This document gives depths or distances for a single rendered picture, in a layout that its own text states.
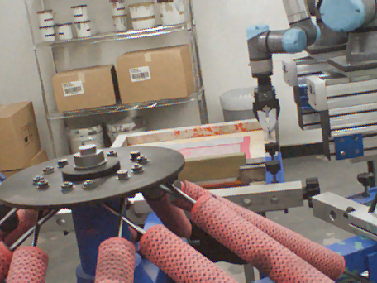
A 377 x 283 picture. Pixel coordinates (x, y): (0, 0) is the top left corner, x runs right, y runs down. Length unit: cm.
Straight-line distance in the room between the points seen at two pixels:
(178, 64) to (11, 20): 155
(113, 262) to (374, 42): 143
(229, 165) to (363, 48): 57
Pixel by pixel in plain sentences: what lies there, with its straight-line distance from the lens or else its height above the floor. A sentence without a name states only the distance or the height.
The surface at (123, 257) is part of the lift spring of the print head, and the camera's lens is 91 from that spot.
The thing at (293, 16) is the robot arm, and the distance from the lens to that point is 227.
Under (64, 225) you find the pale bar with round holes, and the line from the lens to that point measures 178.
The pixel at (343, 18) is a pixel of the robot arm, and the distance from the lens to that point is 203.
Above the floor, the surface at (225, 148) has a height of 100.
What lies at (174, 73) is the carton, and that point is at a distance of 514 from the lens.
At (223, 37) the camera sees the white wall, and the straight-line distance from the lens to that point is 556.
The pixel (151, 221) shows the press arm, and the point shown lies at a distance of 160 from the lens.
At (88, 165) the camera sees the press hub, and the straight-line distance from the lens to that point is 106.
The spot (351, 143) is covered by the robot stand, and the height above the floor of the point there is 99.
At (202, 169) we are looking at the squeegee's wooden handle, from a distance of 193.
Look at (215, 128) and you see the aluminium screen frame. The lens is 249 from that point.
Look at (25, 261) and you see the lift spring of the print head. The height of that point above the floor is 125.
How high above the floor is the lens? 158
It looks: 13 degrees down
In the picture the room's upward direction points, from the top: 8 degrees counter-clockwise
